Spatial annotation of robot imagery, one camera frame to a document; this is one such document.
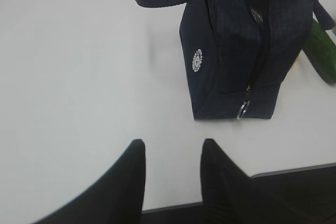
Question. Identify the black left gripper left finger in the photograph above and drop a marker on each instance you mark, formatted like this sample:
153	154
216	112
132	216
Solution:
117	197

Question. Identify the green cucumber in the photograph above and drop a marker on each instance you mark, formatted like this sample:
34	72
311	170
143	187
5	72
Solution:
320	50

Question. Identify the dark blue lunch bag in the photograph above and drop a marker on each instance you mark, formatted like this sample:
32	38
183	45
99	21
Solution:
238	52

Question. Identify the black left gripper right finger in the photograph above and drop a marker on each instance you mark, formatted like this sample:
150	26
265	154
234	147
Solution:
230	196

